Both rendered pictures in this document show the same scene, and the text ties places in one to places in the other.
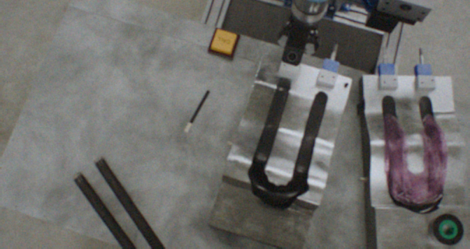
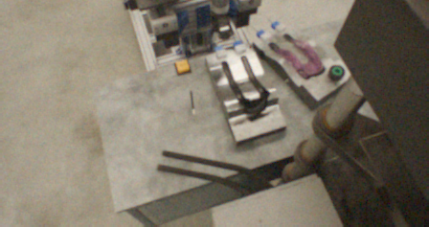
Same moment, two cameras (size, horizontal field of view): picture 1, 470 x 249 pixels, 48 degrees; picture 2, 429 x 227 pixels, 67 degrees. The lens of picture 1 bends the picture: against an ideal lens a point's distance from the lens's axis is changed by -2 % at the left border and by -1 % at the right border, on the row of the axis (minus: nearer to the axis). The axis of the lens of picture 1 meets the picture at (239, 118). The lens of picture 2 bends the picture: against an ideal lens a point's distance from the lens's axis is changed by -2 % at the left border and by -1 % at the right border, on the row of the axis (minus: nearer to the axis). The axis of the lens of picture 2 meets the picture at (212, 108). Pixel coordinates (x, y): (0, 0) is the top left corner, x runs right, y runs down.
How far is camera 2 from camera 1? 0.57 m
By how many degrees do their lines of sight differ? 16
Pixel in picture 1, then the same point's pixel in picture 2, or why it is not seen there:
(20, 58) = (65, 170)
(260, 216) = (257, 123)
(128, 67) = (145, 104)
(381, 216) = (306, 85)
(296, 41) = (223, 26)
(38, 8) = (58, 140)
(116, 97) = (149, 121)
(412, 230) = (324, 82)
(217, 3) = not seen: hidden behind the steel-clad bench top
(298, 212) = (271, 110)
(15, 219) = not seen: outside the picture
